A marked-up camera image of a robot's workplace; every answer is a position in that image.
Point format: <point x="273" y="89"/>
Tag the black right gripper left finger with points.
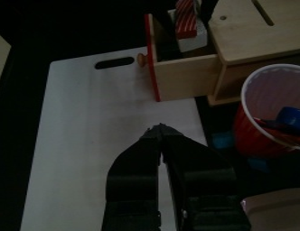
<point x="131" y="180"/>

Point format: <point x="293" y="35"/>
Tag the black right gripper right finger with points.
<point x="205" y="183"/>

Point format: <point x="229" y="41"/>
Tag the blue toy piece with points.
<point x="222" y="140"/>

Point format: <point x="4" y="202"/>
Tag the white plastic cutting board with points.
<point x="87" y="135"/>

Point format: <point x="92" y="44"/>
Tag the red plastic cup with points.
<point x="265" y="120"/>

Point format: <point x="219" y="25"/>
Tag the blue toy utensil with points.
<point x="289" y="120"/>

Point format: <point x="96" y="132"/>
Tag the wooden drawer with red front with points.
<point x="181" y="75"/>

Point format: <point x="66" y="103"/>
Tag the white toy block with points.
<point x="194" y="39"/>

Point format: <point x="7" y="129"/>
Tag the wooden box with slot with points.
<point x="257" y="36"/>

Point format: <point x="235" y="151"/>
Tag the tan wooden board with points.
<point x="0" y="58"/>

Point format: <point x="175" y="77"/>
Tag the red white striped toy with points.
<point x="185" y="19"/>

